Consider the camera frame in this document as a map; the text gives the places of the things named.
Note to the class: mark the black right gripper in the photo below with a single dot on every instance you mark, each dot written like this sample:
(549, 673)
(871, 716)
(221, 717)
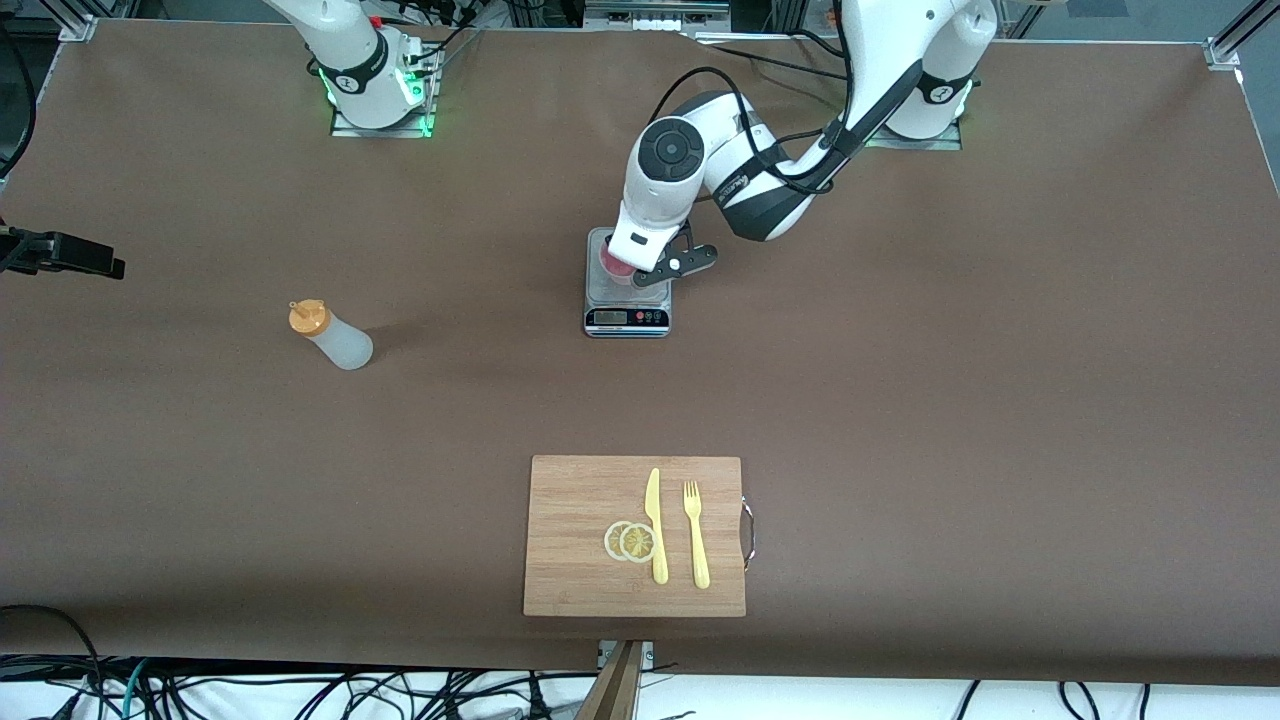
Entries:
(62, 251)

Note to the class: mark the squeeze bottle with orange cap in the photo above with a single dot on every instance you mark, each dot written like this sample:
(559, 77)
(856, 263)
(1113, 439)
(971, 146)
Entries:
(345, 345)

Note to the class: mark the pink plastic cup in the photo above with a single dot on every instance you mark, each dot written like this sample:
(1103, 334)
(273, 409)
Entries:
(615, 268)

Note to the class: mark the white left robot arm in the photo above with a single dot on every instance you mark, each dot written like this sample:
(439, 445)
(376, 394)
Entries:
(740, 160)

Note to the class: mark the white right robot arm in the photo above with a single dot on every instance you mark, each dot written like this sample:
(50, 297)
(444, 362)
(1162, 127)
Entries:
(350, 60)

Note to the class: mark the brown table cover mat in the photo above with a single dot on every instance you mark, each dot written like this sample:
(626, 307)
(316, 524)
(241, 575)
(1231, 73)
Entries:
(300, 500)

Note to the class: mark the silver digital kitchen scale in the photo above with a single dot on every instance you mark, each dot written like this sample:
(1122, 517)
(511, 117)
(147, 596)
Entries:
(628, 318)

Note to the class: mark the wooden cutting board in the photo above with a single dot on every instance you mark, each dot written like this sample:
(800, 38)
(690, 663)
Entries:
(580, 500)

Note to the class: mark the lemon slice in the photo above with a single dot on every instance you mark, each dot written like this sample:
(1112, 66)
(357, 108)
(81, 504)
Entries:
(637, 543)
(611, 541)

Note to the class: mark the white power strip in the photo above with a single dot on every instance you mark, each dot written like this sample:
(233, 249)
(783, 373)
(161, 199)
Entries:
(660, 25)

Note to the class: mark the yellow plastic knife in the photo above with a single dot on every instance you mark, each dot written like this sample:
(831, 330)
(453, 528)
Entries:
(660, 565)

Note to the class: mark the yellow plastic fork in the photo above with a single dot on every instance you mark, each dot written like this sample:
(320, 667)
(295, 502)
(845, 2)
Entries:
(698, 550)

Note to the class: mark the wooden support beam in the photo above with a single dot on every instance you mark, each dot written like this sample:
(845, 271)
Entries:
(615, 690)

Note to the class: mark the aluminium frame corner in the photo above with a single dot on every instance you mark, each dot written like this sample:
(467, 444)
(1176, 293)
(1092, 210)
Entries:
(1222, 50)
(78, 28)

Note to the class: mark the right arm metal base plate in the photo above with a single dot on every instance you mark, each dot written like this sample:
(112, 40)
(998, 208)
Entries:
(385, 131)

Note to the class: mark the small metal bracket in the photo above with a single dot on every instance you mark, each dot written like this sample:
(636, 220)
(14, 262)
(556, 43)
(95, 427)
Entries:
(648, 655)

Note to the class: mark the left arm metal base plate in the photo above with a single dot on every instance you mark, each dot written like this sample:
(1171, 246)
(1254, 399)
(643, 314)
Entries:
(940, 145)

